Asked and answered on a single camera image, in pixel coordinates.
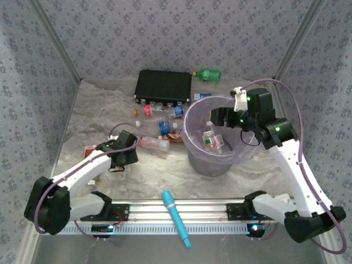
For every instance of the small green label bottle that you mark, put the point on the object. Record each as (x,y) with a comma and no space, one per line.
(210,138)

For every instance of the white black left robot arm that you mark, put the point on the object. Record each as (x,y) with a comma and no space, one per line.
(82,170)

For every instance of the aluminium corner post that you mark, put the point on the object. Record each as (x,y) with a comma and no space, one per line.
(56,41)
(297,41)

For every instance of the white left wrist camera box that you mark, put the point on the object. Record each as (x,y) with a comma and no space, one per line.
(118,169)

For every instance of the squat blue label bottle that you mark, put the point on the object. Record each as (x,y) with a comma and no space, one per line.
(178,112)

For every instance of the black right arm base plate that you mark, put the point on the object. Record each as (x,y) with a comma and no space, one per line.
(233,211)

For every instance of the red label crushed bottle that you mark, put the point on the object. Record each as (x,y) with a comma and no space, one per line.
(148,110)

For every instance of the grey bin with purple liner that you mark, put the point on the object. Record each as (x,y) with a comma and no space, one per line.
(198,115)

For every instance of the green plastic bottle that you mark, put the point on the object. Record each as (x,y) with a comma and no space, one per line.
(209,75)

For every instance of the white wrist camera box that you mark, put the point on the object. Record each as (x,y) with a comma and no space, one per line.
(239,99)
(118,169)

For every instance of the teal handheld tool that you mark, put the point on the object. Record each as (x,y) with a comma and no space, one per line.
(174,214)

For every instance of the clear bottle white cap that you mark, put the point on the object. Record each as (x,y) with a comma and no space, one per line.
(149,121)

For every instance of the grey metal bucket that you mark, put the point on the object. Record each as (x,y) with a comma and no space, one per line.
(209,169)

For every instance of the black hard case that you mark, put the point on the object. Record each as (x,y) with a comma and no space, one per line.
(165,85)

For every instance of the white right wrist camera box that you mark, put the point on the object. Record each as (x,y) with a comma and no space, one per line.
(239,99)

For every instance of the white printed bracket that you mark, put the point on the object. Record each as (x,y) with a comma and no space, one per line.
(286,199)

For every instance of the red white label bottle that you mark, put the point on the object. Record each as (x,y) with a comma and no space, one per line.
(89,149)

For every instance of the blue white label bottle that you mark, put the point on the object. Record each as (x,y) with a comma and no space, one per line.
(202,96)

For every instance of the red cap clear bottle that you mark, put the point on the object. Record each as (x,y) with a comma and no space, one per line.
(154,143)

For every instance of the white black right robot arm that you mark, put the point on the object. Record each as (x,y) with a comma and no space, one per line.
(302,178)

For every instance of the large clear bottle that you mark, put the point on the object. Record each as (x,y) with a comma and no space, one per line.
(209,125)

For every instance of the blue label clear bottle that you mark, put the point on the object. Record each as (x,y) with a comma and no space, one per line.
(165,127)

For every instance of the aluminium rail frame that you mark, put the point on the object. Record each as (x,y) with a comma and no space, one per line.
(206,211)

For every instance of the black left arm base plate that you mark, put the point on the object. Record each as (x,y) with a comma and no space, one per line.
(123,211)

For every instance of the small black controller board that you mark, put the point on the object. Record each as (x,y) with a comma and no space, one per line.
(257,232)
(101,228)

